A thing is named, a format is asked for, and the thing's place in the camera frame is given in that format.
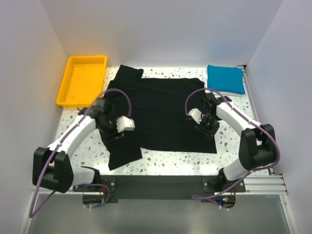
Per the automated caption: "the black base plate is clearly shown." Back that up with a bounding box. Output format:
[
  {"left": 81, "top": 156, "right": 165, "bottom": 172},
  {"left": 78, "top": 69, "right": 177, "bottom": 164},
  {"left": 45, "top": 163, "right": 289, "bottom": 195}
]
[{"left": 73, "top": 175, "right": 246, "bottom": 204}]

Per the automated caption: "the purple cable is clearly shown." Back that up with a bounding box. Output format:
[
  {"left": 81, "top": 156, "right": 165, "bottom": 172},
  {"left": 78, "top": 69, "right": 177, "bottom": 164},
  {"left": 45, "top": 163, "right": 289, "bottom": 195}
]
[
  {"left": 28, "top": 89, "right": 134, "bottom": 219},
  {"left": 184, "top": 88, "right": 281, "bottom": 212}
]

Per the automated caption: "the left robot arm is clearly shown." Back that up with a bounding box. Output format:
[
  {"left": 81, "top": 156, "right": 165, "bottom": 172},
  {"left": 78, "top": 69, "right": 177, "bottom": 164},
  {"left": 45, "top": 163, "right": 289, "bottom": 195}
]
[{"left": 32, "top": 98, "right": 123, "bottom": 193}]

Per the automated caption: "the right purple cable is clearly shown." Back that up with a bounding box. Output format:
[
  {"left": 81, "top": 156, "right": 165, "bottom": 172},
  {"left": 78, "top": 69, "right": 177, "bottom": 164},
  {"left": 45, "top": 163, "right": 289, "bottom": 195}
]
[{"left": 184, "top": 88, "right": 281, "bottom": 212}]

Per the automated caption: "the aluminium frame rail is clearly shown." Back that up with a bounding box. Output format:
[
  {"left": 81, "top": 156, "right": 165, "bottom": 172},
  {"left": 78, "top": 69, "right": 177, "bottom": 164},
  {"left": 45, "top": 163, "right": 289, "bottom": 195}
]
[{"left": 30, "top": 173, "right": 290, "bottom": 195}]

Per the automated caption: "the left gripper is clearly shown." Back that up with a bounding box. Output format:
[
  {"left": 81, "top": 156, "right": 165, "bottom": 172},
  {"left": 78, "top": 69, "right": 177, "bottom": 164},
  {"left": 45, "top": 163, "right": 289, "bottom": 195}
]
[{"left": 97, "top": 116, "right": 124, "bottom": 143}]

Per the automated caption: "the folded blue t shirt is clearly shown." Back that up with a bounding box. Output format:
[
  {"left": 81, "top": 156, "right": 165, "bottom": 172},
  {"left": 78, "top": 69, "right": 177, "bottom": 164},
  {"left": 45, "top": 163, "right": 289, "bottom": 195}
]
[{"left": 207, "top": 64, "right": 246, "bottom": 95}]

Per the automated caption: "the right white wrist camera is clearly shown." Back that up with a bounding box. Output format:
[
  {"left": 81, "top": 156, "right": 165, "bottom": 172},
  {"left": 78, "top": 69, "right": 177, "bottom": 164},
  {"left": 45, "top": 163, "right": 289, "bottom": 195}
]
[{"left": 187, "top": 108, "right": 202, "bottom": 124}]

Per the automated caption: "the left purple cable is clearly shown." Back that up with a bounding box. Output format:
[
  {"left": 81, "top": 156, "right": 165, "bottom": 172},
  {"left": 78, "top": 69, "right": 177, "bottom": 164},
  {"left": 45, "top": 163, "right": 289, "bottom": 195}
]
[{"left": 28, "top": 89, "right": 134, "bottom": 219}]

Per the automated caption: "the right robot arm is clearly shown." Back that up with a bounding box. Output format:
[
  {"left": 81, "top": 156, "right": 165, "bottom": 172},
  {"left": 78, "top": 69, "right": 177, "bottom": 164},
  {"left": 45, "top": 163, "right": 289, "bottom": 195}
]
[{"left": 187, "top": 93, "right": 279, "bottom": 192}]

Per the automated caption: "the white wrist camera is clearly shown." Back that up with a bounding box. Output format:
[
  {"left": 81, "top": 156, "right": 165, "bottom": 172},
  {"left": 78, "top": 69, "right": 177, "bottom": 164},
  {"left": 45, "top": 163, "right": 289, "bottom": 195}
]
[
  {"left": 187, "top": 108, "right": 202, "bottom": 124},
  {"left": 116, "top": 116, "right": 135, "bottom": 133}
]

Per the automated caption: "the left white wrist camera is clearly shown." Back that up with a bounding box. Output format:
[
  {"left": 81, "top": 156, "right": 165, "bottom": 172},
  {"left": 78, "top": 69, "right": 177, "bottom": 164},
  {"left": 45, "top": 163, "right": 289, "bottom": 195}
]
[{"left": 116, "top": 116, "right": 135, "bottom": 133}]

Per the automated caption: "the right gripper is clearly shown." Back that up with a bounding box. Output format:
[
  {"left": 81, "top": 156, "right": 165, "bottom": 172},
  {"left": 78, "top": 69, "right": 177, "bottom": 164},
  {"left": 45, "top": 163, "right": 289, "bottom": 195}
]
[{"left": 195, "top": 114, "right": 220, "bottom": 141}]

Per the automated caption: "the black t shirt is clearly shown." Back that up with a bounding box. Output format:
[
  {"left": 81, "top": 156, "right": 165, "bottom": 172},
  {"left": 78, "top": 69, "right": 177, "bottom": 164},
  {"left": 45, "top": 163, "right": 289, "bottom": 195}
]
[{"left": 105, "top": 65, "right": 217, "bottom": 170}]

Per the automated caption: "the yellow plastic tray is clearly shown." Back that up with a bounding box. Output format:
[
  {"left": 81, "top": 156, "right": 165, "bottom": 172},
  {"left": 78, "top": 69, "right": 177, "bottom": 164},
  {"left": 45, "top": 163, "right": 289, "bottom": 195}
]
[{"left": 56, "top": 55, "right": 107, "bottom": 108}]

